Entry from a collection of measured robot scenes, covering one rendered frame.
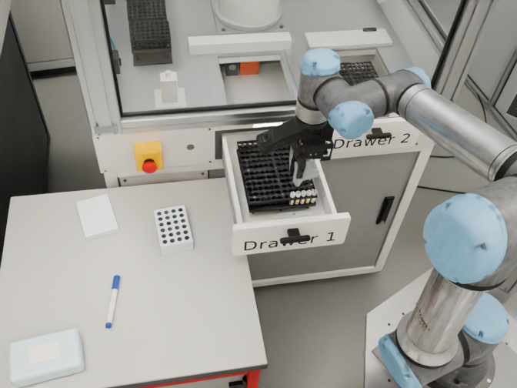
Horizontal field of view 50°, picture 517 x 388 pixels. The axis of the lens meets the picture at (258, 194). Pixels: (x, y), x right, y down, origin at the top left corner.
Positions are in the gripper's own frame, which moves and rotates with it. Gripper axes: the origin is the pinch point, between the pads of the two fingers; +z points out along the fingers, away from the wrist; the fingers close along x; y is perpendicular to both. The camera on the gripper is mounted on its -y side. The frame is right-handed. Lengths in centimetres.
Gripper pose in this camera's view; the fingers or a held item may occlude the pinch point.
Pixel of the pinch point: (292, 176)
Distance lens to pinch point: 135.3
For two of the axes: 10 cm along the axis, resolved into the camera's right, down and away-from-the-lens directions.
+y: 9.8, -1.0, 1.6
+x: -1.7, -7.6, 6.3
